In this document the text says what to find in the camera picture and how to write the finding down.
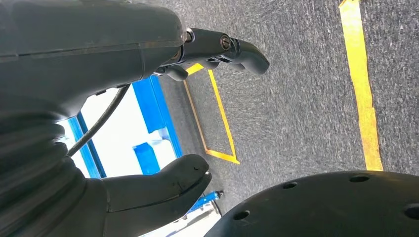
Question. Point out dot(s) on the blue steel shelf rack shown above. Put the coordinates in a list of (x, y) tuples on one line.
[(157, 108)]

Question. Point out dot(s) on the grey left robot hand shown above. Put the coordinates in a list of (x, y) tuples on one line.
[(82, 49)]

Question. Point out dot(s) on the black perforated robot shell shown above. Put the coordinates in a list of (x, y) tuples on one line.
[(327, 209)]

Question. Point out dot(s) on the yellow floor tape square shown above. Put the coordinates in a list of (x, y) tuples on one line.
[(195, 68)]

